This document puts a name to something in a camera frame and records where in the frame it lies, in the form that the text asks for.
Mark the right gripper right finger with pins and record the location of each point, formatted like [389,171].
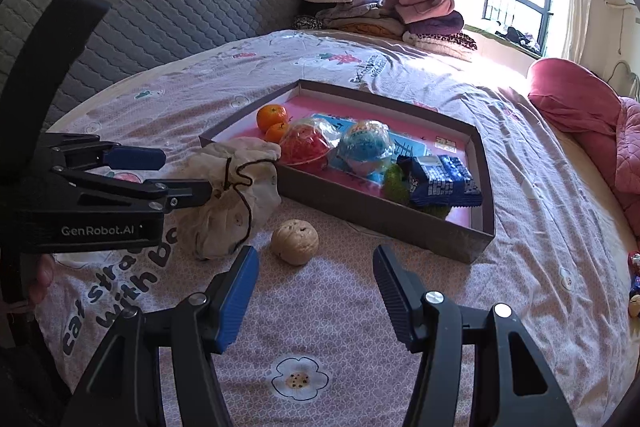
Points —
[513,384]

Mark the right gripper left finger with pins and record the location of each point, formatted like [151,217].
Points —
[121,383]

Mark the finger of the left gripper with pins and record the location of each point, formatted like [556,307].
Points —
[77,191]
[75,152]

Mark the cream drawstring mesh pouch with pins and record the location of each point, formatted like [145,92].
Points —
[243,175]

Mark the orange mandarin without stem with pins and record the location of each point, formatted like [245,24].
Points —
[271,114]

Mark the orange mandarin with stem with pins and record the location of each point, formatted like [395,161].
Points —
[276,132]

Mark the blue snack packet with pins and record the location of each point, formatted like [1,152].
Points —
[439,180]

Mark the walnut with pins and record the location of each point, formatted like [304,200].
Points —
[295,242]

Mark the red surprise egg toy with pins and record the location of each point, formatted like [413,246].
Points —
[305,147]

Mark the blue surprise egg toy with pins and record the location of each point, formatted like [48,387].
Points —
[366,149]

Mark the left hand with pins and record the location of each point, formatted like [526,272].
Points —
[39,275]

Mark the small colourful doll toy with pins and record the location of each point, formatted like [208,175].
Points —
[634,290]

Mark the pink strawberry bear bedsheet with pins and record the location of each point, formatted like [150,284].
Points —
[316,347]

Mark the grey cardboard box tray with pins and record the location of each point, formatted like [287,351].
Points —
[462,236]

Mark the pink quilted blanket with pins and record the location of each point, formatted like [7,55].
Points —
[603,123]

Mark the pile of folded clothes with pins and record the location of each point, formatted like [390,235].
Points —
[433,26]

